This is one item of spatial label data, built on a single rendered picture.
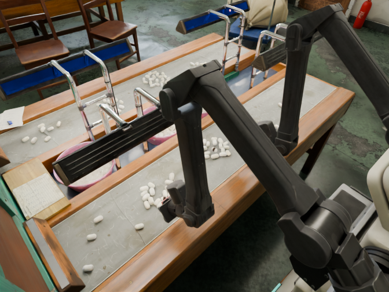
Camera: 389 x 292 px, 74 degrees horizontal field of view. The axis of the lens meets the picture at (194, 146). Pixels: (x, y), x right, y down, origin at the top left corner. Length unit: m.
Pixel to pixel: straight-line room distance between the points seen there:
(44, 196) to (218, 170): 0.73
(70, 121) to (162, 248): 0.90
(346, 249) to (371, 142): 2.45
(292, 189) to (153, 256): 0.62
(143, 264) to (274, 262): 1.07
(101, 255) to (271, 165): 0.74
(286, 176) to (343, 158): 2.14
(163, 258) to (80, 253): 0.30
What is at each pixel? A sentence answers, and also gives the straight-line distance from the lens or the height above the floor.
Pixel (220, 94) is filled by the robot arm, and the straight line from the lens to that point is 0.49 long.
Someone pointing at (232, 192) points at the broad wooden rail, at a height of 0.76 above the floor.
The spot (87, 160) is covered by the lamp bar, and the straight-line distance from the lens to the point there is 0.84.
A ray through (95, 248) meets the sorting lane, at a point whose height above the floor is 0.74.
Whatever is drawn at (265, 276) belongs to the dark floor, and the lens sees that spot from 1.82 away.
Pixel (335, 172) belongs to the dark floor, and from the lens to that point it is 2.46.
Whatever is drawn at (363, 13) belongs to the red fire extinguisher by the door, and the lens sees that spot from 5.37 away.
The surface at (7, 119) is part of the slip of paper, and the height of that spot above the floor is 0.77.
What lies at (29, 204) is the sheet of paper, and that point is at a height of 0.78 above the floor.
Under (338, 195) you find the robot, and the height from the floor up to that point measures 1.04.
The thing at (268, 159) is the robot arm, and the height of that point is 1.33.
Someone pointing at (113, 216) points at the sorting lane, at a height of 0.74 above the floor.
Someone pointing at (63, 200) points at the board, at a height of 0.78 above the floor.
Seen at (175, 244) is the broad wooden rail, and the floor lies 0.76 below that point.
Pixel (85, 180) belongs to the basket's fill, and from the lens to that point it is 1.25.
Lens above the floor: 1.67
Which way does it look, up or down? 46 degrees down
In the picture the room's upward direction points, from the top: 2 degrees clockwise
